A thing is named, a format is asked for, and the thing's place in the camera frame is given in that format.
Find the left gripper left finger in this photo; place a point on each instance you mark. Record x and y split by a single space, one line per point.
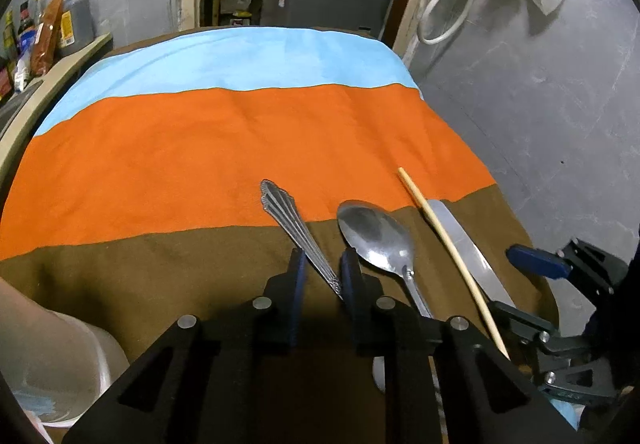
296 275

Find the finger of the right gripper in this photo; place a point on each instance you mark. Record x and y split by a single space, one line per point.
537 261
517 324

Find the silver fork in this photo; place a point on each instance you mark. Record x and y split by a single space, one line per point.
281 206

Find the striped blue orange brown cloth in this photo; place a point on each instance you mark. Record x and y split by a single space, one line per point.
136 208

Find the dark grey cabinet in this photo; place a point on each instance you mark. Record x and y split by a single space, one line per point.
352 15

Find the silver table knife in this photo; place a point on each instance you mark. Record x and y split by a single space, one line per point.
471 255

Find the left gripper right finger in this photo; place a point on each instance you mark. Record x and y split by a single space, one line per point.
359 290

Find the white-capped oil jug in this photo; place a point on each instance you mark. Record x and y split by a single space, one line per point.
76 27

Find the wooden chopstick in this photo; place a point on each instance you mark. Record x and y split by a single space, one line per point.
455 255

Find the silver spoon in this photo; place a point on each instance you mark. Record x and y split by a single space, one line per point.
383 242

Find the white plastic utensil holder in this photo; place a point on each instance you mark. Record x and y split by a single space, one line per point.
55 365

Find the orange snack packet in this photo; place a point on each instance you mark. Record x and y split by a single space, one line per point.
46 39

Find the dark soy sauce bottle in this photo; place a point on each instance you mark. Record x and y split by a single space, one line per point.
26 33

